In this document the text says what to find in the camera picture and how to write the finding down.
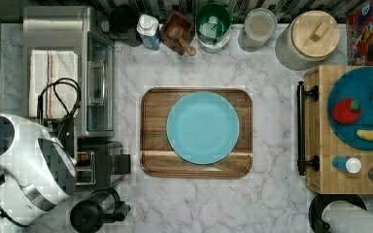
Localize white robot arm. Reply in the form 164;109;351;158
0;114;76;232

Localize brown toast slice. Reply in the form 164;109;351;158
77;153;90;163

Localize light blue round plate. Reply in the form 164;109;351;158
166;91;240;165

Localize wooden serving tray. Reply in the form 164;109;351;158
141;87;253;179

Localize green mug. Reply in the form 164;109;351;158
195;3;239;46

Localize dark wooden square box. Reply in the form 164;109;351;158
160;11;196;56

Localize white capped blue bottle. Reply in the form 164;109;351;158
136;15;159;50

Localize black two-slot toaster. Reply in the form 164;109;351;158
75;138;131;191

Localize clear glass jar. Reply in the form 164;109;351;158
238;8;277;52

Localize stainless steel toaster oven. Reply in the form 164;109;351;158
21;6;115;138

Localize black coffee grinder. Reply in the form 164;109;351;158
70;187;131;233

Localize white striped folded towel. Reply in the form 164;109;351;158
28;50;78;119

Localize grey canister wooden lid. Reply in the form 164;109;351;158
275;11;340;71

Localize red toy apple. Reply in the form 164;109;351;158
331;98;361;125

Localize blue shaker white cap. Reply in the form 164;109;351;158
332;155;361;174

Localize dark blue round plate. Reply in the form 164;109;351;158
327;67;373;150

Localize paper towel roll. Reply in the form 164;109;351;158
322;201;373;233

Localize colourful cereal box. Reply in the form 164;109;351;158
346;0;373;66

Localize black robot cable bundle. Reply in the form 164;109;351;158
0;77;83;233

